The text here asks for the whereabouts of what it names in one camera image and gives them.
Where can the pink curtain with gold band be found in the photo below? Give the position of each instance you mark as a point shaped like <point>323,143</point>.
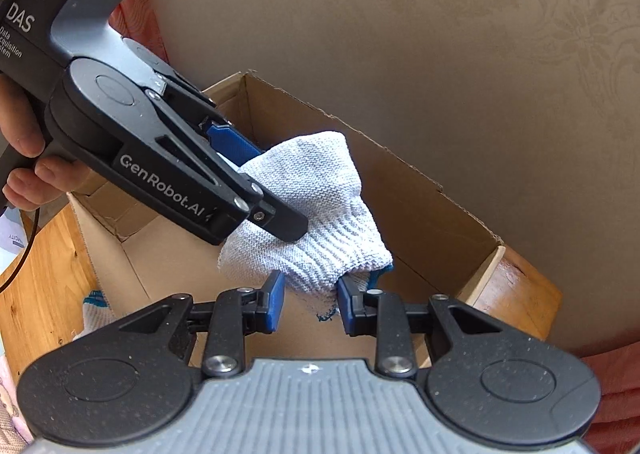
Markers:
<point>615,394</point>

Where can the white knit glove blue cuff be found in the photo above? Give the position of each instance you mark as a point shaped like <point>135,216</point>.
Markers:
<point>320,214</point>
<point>97,316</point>

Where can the person's left hand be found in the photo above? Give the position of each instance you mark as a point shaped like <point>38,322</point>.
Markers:
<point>22,118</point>

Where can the white paper packet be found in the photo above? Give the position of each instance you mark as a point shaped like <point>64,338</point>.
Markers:
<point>10,234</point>

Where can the brown cardboard box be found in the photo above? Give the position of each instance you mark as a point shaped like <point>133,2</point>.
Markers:
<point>425,234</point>

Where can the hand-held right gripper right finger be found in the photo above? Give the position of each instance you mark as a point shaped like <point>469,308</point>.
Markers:
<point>346,306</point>

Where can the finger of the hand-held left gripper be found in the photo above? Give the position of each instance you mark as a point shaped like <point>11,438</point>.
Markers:
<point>277,224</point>
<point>225,136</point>

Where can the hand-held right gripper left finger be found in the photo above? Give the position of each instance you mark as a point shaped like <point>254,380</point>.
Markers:
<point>276,301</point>

